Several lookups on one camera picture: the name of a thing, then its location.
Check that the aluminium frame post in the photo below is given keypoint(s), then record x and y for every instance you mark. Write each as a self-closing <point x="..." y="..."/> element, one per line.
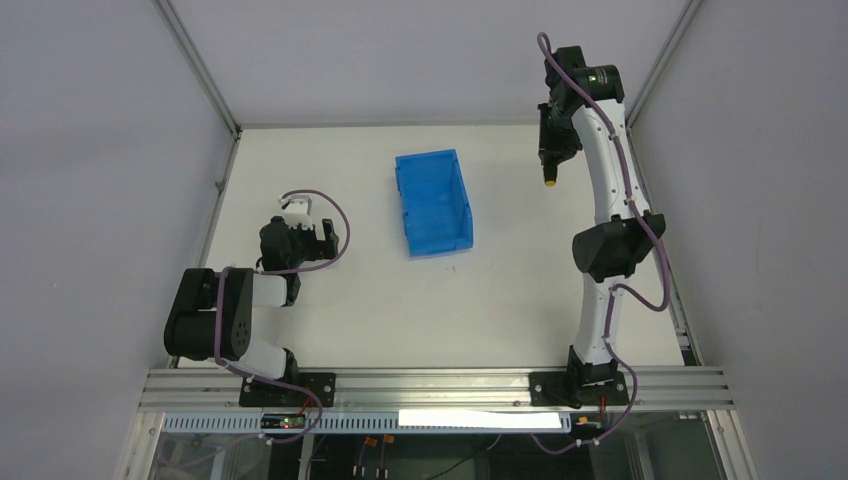
<point x="196" y="64"/>
<point x="668" y="49"/>

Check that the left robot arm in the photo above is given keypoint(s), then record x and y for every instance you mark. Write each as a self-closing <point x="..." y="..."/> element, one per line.
<point x="212" y="314"/>

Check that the white slotted cable duct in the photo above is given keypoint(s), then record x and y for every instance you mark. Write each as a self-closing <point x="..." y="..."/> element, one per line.
<point x="407" y="421"/>

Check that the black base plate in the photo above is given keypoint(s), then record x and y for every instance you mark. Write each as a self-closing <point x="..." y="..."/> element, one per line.
<point x="560" y="388"/>
<point x="257" y="394"/>

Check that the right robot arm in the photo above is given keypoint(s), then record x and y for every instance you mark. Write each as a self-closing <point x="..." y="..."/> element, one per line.
<point x="585" y="114"/>

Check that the right aluminium frame post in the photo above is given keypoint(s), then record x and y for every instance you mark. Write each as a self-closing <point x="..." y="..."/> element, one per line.
<point x="668" y="49"/>

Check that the small green circuit board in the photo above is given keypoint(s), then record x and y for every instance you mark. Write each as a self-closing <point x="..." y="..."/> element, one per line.
<point x="283" y="421"/>

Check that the blue plastic bin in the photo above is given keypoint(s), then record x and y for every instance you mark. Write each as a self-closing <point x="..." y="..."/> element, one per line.
<point x="436" y="211"/>

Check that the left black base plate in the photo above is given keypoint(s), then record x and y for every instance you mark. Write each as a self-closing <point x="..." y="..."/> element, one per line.
<point x="257" y="394"/>

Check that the left aluminium frame post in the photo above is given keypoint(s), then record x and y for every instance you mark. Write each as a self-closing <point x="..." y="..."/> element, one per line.
<point x="196" y="64"/>

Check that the black orange screwdriver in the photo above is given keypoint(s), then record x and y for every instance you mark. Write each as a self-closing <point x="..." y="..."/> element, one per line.
<point x="550" y="174"/>

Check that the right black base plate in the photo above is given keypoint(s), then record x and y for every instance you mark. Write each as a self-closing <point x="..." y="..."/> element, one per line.
<point x="560" y="388"/>

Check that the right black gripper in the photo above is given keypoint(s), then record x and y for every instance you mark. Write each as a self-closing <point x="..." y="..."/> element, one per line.
<point x="556" y="153"/>

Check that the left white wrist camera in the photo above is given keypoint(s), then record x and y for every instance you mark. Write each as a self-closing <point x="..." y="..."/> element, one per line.
<point x="296" y="211"/>

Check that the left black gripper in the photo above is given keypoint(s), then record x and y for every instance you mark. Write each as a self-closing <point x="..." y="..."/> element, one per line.
<point x="317" y="240"/>

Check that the aluminium front rail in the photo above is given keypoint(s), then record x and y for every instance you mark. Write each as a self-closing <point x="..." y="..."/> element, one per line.
<point x="653" y="388"/>

